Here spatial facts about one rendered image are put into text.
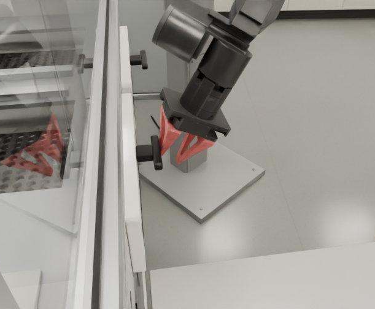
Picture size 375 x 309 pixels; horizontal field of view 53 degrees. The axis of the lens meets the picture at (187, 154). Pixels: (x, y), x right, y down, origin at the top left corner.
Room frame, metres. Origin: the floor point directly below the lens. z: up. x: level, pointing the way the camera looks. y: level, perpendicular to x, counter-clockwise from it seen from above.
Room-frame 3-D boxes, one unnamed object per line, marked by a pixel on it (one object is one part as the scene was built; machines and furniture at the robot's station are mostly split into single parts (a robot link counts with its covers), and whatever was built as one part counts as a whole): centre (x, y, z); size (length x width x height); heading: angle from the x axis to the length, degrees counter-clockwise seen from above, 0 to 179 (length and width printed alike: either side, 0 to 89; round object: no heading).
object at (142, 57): (0.75, 0.10, 0.91); 0.07 x 0.04 x 0.01; 8
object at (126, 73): (0.74, 0.13, 0.87); 0.29 x 0.02 x 0.11; 8
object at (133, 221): (0.43, 0.08, 0.87); 0.29 x 0.02 x 0.11; 8
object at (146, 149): (0.43, 0.06, 0.91); 0.07 x 0.04 x 0.01; 8
